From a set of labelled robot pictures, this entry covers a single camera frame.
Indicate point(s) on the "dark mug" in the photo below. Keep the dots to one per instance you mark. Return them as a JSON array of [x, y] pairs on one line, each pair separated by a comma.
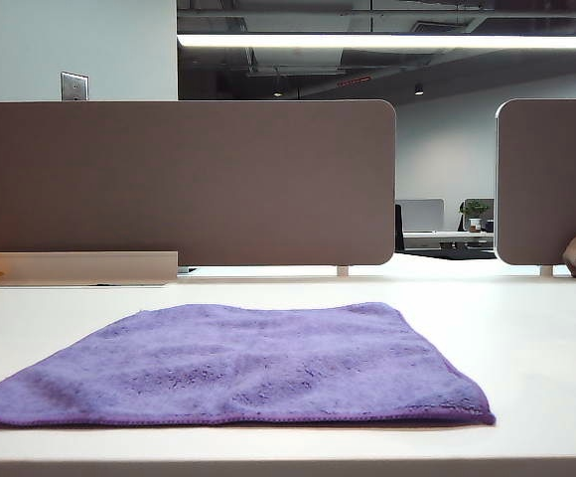
[[489, 226]]

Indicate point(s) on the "metal wall switch plate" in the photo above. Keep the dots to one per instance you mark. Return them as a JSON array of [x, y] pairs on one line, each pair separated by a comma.
[[74, 87]]

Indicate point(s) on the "white background desk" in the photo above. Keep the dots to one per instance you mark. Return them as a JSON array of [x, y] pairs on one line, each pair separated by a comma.
[[447, 238]]

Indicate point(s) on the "grey background desk divider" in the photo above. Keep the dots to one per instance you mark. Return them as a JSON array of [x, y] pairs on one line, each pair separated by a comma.
[[422, 214]]

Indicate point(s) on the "red ceiling sign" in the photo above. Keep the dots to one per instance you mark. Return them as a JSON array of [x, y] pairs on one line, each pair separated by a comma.
[[355, 81]]

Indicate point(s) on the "wide brown desk divider panel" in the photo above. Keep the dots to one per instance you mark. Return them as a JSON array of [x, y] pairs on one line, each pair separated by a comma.
[[193, 184]]

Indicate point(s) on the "small green potted plant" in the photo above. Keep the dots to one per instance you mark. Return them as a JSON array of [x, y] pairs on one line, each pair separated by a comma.
[[475, 211]]

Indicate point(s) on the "long ceiling light strip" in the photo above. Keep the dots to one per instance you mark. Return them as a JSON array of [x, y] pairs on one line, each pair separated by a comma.
[[367, 41]]

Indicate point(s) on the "narrow brown desk divider panel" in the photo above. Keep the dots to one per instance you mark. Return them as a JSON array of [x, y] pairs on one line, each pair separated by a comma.
[[551, 179]]

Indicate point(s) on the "purple microfiber cloth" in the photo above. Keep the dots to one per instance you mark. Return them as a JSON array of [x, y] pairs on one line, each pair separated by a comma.
[[243, 363]]

